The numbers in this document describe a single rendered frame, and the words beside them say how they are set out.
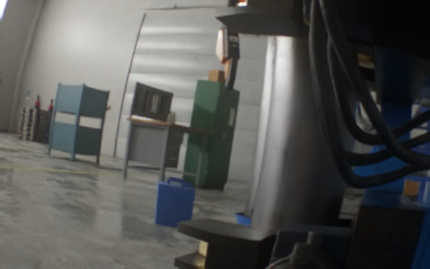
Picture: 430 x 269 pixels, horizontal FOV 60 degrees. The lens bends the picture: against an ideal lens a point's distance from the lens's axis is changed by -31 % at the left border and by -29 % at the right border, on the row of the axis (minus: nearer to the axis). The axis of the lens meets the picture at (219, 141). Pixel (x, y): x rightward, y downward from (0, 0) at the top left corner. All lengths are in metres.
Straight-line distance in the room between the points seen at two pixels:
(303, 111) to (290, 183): 0.14
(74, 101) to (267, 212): 7.96
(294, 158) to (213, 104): 7.36
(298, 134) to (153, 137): 6.07
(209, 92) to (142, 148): 1.84
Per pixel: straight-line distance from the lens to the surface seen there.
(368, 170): 1.37
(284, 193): 1.00
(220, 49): 2.01
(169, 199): 3.90
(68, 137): 8.85
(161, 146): 6.95
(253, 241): 0.78
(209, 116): 8.33
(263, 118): 2.41
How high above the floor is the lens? 0.66
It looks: 1 degrees up
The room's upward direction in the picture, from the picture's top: 9 degrees clockwise
